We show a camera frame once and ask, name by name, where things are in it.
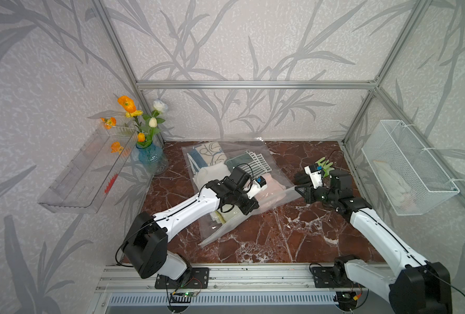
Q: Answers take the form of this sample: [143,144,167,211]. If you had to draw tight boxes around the blue patterned towel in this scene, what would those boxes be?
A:
[187,141,227,174]

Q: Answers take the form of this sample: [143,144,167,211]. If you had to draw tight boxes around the white wire mesh basket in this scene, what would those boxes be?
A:
[362,120,460,216]

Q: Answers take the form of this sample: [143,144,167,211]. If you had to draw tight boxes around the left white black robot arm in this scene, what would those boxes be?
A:
[119,167,267,283]

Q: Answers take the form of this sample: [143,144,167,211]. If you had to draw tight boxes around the green garden fork wooden handle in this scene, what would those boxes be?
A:
[316,157,334,177]

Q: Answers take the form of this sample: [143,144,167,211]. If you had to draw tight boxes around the clear acrylic wall shelf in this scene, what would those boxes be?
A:
[37,126,136,214]

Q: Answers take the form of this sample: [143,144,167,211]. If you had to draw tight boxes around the green white striped towel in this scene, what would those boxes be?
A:
[225,150,273,179]

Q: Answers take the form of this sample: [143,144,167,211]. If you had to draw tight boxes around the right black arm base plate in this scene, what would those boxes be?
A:
[309,263,362,289]

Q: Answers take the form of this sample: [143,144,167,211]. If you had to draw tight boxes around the light green towel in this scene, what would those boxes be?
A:
[210,208,244,225]

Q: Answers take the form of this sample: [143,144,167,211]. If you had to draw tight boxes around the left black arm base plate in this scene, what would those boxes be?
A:
[155,267,210,290]

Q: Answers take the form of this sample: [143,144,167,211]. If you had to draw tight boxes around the clear plastic vacuum bag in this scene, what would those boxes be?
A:
[182,137,299,247]

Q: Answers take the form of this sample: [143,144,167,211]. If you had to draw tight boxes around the aluminium cage frame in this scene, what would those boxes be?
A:
[86,1,465,215]

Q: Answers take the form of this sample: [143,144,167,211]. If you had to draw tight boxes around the pink towel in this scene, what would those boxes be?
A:
[258,173,286,198]

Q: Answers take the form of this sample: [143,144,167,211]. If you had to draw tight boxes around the orange white artificial flowers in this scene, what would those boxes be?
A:
[117,96,165,153]

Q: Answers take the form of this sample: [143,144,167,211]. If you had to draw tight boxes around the aluminium front rail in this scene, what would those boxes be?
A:
[94,263,426,293]

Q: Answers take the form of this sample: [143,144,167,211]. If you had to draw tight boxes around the white cloth in basket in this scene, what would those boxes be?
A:
[373,160,413,210]

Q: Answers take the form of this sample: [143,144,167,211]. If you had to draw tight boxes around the blue glass vase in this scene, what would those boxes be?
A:
[136,143,168,175]

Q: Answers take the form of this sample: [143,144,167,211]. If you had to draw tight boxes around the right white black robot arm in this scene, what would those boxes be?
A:
[294,166,452,313]

